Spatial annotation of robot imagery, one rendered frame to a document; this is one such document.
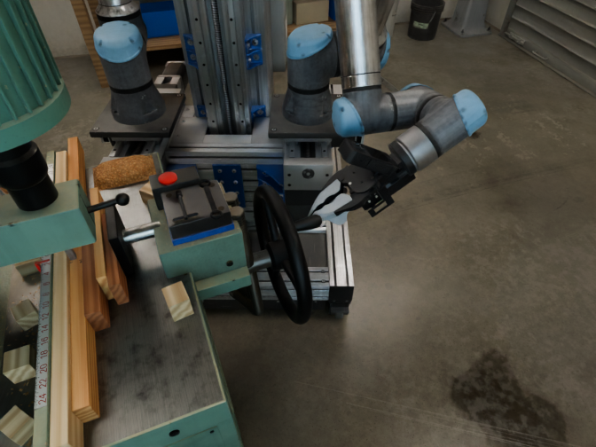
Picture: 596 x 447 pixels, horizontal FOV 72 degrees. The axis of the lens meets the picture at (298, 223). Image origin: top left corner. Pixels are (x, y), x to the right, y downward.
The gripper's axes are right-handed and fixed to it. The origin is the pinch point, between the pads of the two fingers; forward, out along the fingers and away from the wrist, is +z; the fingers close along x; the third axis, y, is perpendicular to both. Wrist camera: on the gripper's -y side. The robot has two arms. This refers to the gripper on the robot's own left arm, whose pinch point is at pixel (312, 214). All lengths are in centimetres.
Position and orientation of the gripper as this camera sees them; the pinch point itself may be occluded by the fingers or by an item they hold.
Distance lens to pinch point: 77.0
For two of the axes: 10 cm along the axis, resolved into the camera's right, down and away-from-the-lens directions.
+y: 4.7, 4.6, 7.6
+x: -3.7, -6.7, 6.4
